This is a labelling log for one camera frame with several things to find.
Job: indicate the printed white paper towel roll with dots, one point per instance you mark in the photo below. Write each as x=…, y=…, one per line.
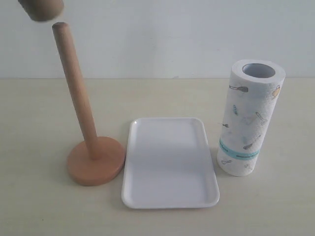
x=253, y=89

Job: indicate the brown cardboard tube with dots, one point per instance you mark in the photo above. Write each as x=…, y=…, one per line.
x=42, y=10

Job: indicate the wooden paper towel holder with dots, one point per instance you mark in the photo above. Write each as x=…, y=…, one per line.
x=96, y=160

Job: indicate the white rectangular plastic tray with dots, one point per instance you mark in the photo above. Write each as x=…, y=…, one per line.
x=169, y=165

